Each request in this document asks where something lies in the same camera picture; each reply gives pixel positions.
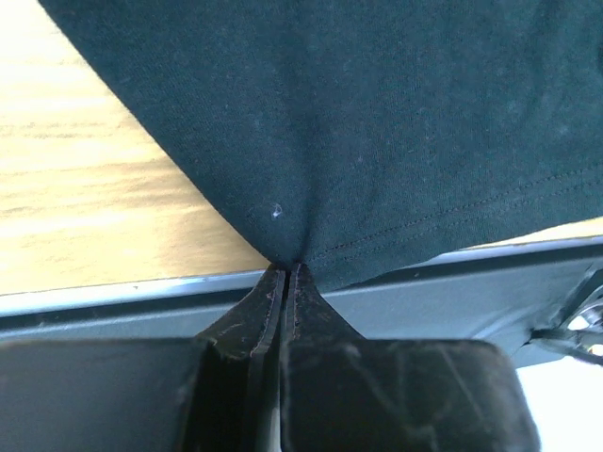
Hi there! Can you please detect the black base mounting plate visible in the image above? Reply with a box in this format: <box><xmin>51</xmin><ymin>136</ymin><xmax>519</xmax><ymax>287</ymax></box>
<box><xmin>1</xmin><ymin>237</ymin><xmax>602</xmax><ymax>367</ymax></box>

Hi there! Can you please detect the black t-shirt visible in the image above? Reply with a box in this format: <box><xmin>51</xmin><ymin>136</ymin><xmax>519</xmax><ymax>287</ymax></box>
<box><xmin>43</xmin><ymin>1</ymin><xmax>602</xmax><ymax>290</ymax></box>

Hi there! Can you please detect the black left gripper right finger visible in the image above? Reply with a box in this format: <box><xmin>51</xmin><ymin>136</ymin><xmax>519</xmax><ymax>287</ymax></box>
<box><xmin>280</xmin><ymin>264</ymin><xmax>540</xmax><ymax>451</ymax></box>

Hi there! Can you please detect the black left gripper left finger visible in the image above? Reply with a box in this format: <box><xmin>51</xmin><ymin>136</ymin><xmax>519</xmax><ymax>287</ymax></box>
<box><xmin>1</xmin><ymin>268</ymin><xmax>286</xmax><ymax>451</ymax></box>

